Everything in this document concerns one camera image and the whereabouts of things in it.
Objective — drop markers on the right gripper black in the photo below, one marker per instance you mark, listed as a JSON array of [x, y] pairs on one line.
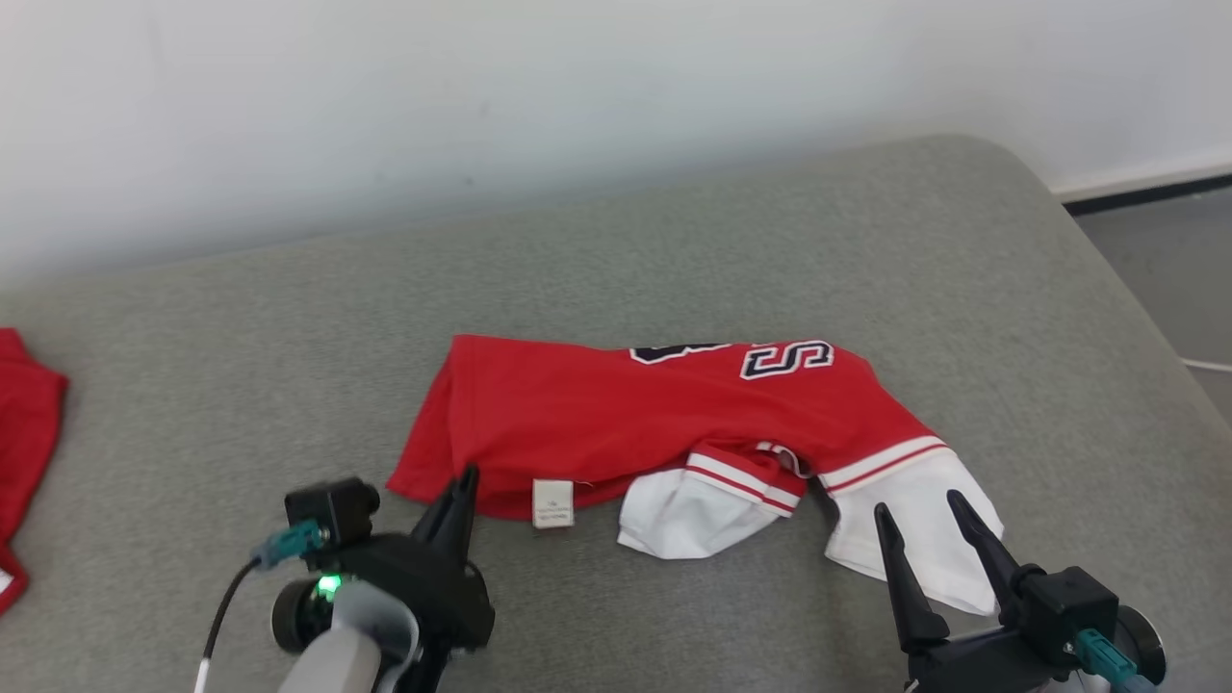
[[972, 664]]

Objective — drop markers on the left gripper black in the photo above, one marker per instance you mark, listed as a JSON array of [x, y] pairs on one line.
[[433, 592]]

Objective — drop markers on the red jersey with white sleeves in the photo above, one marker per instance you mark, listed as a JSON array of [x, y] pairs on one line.
[[626, 414]]

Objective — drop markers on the red shorts with white stripes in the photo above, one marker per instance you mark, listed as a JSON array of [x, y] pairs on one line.
[[24, 433]]

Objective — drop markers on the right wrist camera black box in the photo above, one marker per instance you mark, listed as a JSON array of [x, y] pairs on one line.
[[1064, 606]]

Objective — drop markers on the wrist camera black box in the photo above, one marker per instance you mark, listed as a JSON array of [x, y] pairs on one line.
[[1064, 606], [332, 510]]

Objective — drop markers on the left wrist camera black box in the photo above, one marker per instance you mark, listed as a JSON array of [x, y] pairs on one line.
[[332, 510]]

